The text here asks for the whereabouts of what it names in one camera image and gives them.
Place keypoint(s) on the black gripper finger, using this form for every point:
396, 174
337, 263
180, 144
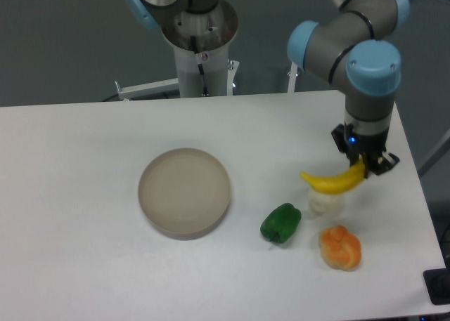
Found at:
378, 163
338, 134

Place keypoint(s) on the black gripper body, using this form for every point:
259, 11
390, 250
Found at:
359, 144

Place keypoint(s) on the yellow banana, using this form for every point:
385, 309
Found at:
337, 184

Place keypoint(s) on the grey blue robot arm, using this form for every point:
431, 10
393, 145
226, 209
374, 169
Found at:
349, 53

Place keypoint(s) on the white garlic bulb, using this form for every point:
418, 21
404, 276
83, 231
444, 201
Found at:
324, 204

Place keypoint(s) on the orange knotted bread roll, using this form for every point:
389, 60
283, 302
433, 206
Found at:
339, 248

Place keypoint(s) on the green bell pepper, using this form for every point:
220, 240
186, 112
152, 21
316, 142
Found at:
281, 224

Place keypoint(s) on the black box at table edge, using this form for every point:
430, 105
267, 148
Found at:
437, 284

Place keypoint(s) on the beige round plate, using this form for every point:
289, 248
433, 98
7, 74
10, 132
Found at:
185, 193

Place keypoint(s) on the white upright bracket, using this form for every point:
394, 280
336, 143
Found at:
293, 74

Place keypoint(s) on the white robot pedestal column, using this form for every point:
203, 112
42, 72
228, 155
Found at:
200, 44

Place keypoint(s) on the white metal base bracket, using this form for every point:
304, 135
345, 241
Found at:
149, 91

